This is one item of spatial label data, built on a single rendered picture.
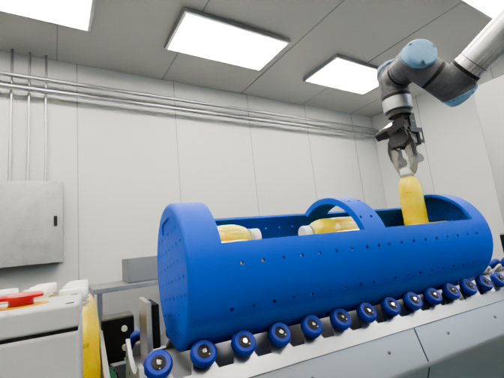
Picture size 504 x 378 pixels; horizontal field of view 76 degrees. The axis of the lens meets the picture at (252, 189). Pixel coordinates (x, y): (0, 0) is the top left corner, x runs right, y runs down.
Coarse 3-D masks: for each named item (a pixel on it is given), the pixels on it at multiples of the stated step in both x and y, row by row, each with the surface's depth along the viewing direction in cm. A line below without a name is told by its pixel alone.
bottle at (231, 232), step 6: (222, 228) 70; (228, 228) 71; (234, 228) 71; (240, 228) 72; (222, 234) 69; (228, 234) 69; (234, 234) 70; (240, 234) 71; (246, 234) 72; (252, 234) 73; (222, 240) 68; (228, 240) 69
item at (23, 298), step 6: (12, 294) 30; (18, 294) 30; (24, 294) 30; (30, 294) 30; (36, 294) 30; (42, 294) 31; (0, 300) 29; (6, 300) 29; (12, 300) 29; (18, 300) 30; (24, 300) 30; (30, 300) 30; (12, 306) 30; (18, 306) 30
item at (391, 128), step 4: (396, 120) 105; (400, 120) 104; (388, 124) 106; (392, 124) 101; (396, 124) 102; (400, 124) 103; (384, 128) 101; (388, 128) 100; (392, 128) 101; (396, 128) 102; (380, 132) 101; (384, 132) 99; (388, 132) 99; (392, 132) 100; (376, 136) 102; (380, 136) 101; (384, 136) 100; (388, 136) 99; (380, 140) 102
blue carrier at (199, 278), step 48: (192, 240) 55; (288, 240) 62; (336, 240) 67; (384, 240) 73; (432, 240) 80; (480, 240) 88; (192, 288) 52; (240, 288) 56; (288, 288) 60; (336, 288) 66; (384, 288) 74; (192, 336) 55
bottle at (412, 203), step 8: (400, 176) 103; (408, 176) 102; (400, 184) 102; (408, 184) 100; (416, 184) 100; (400, 192) 102; (408, 192) 100; (416, 192) 99; (400, 200) 102; (408, 200) 100; (416, 200) 99; (408, 208) 99; (416, 208) 98; (424, 208) 99; (408, 216) 99; (416, 216) 98; (424, 216) 98; (408, 224) 100
